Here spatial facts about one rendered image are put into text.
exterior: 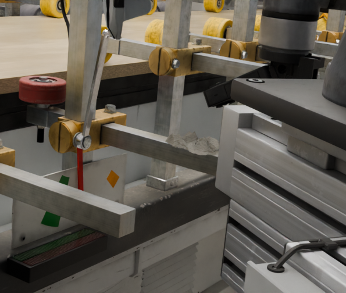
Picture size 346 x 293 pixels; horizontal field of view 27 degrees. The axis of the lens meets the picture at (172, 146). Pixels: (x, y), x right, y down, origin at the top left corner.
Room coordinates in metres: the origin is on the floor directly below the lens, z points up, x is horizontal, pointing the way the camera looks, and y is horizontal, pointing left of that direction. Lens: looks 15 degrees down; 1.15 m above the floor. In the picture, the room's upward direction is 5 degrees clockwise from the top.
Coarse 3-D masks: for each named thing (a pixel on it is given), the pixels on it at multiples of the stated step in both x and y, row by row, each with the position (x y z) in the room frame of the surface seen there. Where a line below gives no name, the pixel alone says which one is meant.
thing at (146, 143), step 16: (32, 112) 1.22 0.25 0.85; (48, 112) 1.20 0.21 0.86; (64, 112) 1.20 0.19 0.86; (112, 128) 1.12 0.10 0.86; (128, 128) 1.13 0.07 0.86; (112, 144) 1.12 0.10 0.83; (128, 144) 1.10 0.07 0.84; (144, 144) 1.09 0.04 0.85; (160, 144) 1.07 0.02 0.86; (176, 160) 1.05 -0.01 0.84; (192, 160) 1.04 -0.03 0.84; (208, 160) 1.02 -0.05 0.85
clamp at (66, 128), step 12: (60, 120) 1.12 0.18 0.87; (72, 120) 1.11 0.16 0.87; (96, 120) 1.12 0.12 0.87; (108, 120) 1.15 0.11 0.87; (120, 120) 1.18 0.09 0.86; (60, 132) 1.09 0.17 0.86; (72, 132) 1.08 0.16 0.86; (96, 132) 1.12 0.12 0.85; (60, 144) 1.09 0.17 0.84; (72, 144) 1.08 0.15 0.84; (96, 144) 1.13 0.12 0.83
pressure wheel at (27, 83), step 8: (24, 80) 1.21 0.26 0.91; (32, 80) 1.23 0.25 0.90; (40, 80) 1.22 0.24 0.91; (48, 80) 1.23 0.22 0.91; (56, 80) 1.24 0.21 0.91; (64, 80) 1.24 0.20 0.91; (24, 88) 1.20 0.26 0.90; (32, 88) 1.19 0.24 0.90; (40, 88) 1.19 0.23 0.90; (48, 88) 1.19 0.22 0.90; (56, 88) 1.20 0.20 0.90; (64, 88) 1.22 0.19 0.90; (24, 96) 1.20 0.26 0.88; (32, 96) 1.19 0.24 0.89; (40, 96) 1.19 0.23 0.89; (48, 96) 1.19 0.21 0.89; (56, 96) 1.20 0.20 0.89; (64, 96) 1.22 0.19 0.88; (40, 104) 1.22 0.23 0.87; (48, 104) 1.19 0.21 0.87; (40, 128) 1.22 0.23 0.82; (40, 136) 1.22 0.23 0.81
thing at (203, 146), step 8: (176, 136) 1.06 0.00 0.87; (184, 136) 1.06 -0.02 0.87; (192, 136) 1.05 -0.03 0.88; (176, 144) 1.04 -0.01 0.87; (184, 144) 1.04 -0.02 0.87; (192, 144) 1.03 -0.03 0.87; (200, 144) 1.03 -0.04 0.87; (208, 144) 1.05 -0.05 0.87; (216, 144) 1.05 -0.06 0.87; (192, 152) 1.02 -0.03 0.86; (200, 152) 1.02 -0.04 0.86; (208, 152) 1.02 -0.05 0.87
